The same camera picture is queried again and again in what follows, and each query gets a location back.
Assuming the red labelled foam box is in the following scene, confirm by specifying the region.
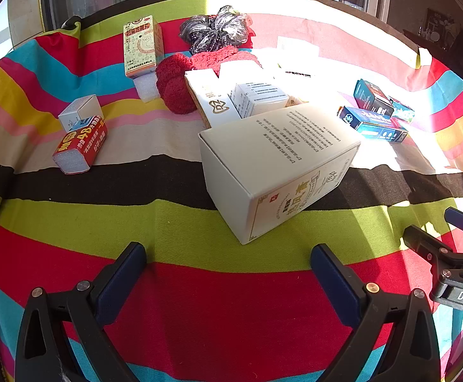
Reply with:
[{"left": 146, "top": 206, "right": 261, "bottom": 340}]
[{"left": 52, "top": 116, "right": 108, "bottom": 175}]

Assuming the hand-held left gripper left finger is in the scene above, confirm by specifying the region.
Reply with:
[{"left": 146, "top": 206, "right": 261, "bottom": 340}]
[{"left": 14, "top": 242, "right": 148, "bottom": 382}]

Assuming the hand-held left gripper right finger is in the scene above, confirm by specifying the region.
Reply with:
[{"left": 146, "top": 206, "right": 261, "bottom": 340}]
[{"left": 310, "top": 244, "right": 441, "bottom": 382}]

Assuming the long blue box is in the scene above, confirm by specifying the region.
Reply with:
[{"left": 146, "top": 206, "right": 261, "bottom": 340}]
[{"left": 337, "top": 106, "right": 409, "bottom": 143}]

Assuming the white medicine box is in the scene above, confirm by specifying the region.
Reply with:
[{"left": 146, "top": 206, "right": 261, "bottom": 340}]
[{"left": 229, "top": 82, "right": 290, "bottom": 119}]

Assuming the large white carton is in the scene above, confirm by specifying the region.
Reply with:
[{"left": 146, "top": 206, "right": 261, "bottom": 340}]
[{"left": 198, "top": 103, "right": 362, "bottom": 246}]

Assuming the dark wooden cabinet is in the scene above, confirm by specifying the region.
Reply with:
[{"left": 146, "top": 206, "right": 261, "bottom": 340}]
[{"left": 387, "top": 4, "right": 463, "bottom": 88}]

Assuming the small teal box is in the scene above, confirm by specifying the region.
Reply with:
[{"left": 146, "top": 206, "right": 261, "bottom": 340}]
[{"left": 388, "top": 97, "right": 416, "bottom": 124}]

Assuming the small white box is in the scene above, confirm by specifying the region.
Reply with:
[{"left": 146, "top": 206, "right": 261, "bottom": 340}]
[{"left": 58, "top": 94, "right": 105, "bottom": 132}]

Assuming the white foam block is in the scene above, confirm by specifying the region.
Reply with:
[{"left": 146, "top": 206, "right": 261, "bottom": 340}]
[{"left": 133, "top": 73, "right": 161, "bottom": 103}]

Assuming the white box with gold logo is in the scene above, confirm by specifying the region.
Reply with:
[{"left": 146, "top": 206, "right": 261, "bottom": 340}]
[{"left": 184, "top": 69, "right": 242, "bottom": 129}]

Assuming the dark blue box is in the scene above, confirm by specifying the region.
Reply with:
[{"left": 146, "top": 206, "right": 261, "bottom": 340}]
[{"left": 353, "top": 79, "right": 394, "bottom": 118}]

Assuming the striped colourful tablecloth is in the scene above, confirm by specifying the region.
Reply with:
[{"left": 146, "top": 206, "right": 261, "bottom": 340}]
[{"left": 0, "top": 0, "right": 463, "bottom": 382}]

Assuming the black mesh hair scrunchie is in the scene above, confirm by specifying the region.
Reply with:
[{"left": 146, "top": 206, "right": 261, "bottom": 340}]
[{"left": 179, "top": 5, "right": 253, "bottom": 55}]

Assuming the yellow green medicine box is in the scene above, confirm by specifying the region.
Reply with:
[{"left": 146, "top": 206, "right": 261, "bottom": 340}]
[{"left": 123, "top": 15, "right": 165, "bottom": 79}]

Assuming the white paper box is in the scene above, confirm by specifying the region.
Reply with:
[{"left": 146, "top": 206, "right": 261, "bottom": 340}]
[
  {"left": 278, "top": 36, "right": 321, "bottom": 60},
  {"left": 275, "top": 62, "right": 324, "bottom": 101}
]

